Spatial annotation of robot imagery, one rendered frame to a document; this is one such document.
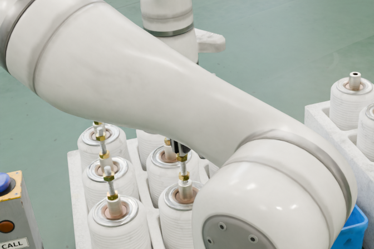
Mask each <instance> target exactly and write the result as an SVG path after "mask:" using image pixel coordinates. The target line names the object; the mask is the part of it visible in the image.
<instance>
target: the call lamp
mask: <svg viewBox="0 0 374 249"><path fill-rule="evenodd" d="M11 230H13V224H12V223H10V222H7V221H5V222H2V223H0V231H2V232H10V231H11Z"/></svg>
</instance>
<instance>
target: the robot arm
mask: <svg viewBox="0 0 374 249"><path fill-rule="evenodd" d="M140 7H141V16H142V24H143V29H142V28H140V27H139V26H137V25H136V24H134V23H133V22H132V21H130V20H129V19H128V18H126V17H125V16H124V15H122V14H121V13H120V12H119V11H117V10H116V9H114V8H113V7H112V6H110V5H109V4H108V3H106V2H105V1H103V0H0V66H1V67H2V68H3V69H4V70H6V71H7V72H8V73H9V74H10V75H11V76H13V77H14V78H15V79H17V80H18V81H20V82H21V83H22V84H23V85H25V86H26V87H27V88H28V89H30V90H31V91H32V92H33V93H35V94H36V95H38V96H39V97H40V98H41V99H43V100H44V101H46V102H47V103H48V104H50V105H52V106H53V107H54V108H56V109H59V110H60V111H62V112H65V113H68V114H71V115H73V116H76V117H80V118H84V119H88V120H91V121H96V122H101V123H106V124H110V125H115V126H121V127H127V128H133V129H136V130H142V131H146V132H151V133H156V134H159V135H161V136H164V137H167V138H170V145H171V147H172V151H173V152H174V153H179V155H181V156H185V155H186V154H188V153H189V152H190V151H191V150H193V151H195V152H196V153H198V154H200V155H201V156H203V157H204V158H206V159H207V160H208V161H210V162H211V163H213V164H215V165H216V166H217V167H219V169H218V170H217V171H216V172H215V173H214V175H213V176H212V177H211V178H210V179H209V180H208V181H207V182H206V183H205V185H204V186H203V187H202V188H201V189H200V190H199V192H198V193H197V195H196V198H195V200H194V203H193V209H192V213H191V231H192V237H193V245H194V249H330V248H331V247H332V245H333V243H334V242H335V240H336V238H337V236H338V235H339V233H340V231H341V230H342V229H343V227H344V225H345V223H346V221H347V220H348V218H349V216H350V214H351V213H352V211H353V209H354V207H355V204H356V200H357V195H358V189H357V181H356V178H355V176H354V173H353V171H352V168H351V166H350V165H349V163H348V162H347V161H346V159H345V158H344V157H343V156H342V154H341V153H340V152H339V151H338V149H337V148H336V147H335V146H333V145H332V144H331V143H330V142H328V141H327V140H326V139H325V138H324V137H322V136H321V135H320V134H318V133H317V132H315V131H314V130H312V129H310V128H309V127H307V126H306V125H304V124H302V123H301V122H299V121H297V120H296V119H294V118H292V117H290V116H288V115H287V114H285V113H283V112H281V111H279V110H277V109H275V108H274V107H272V106H270V105H268V104H266V103H264V102H262V101H261V100H259V99H257V98H255V97H253V96H251V95H249V94H247V93H246V92H244V91H242V90H241V89H238V88H236V87H235V86H233V85H231V84H230V83H228V82H226V81H224V80H222V79H220V78H219V77H217V76H215V75H213V74H212V73H210V72H208V71H207V70H205V69H203V68H202V67H200V66H199V59H198V53H218V52H221V51H223V50H225V38H224V37H223V36H222V35H219V34H215V33H211V32H207V31H203V30H200V29H196V28H194V19H193V6H192V1H191V0H140Z"/></svg>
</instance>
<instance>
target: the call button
mask: <svg viewBox="0 0 374 249"><path fill-rule="evenodd" d="M10 182H11V180H10V177H9V175H8V174H6V173H2V172H0V192H2V191H4V190H6V189H7V188H8V186H9V184H10Z"/></svg>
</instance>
